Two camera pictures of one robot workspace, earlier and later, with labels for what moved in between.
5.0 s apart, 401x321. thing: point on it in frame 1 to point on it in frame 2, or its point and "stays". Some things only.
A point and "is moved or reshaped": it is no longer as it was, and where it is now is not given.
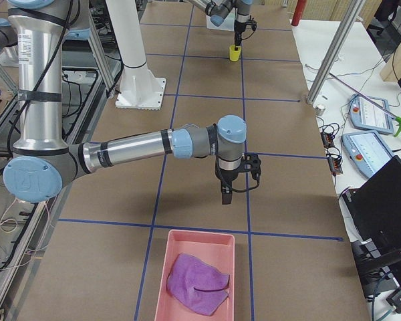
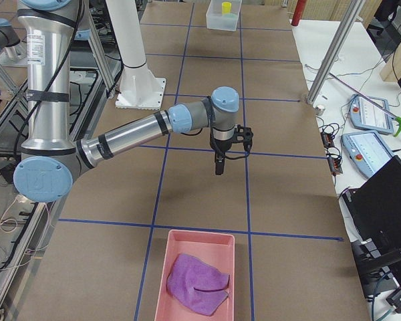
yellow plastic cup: [234, 55] is moved or reshaped
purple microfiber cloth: [197, 285] stays
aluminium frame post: [352, 14] stays
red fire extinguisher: [300, 9] stays
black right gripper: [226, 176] to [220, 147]
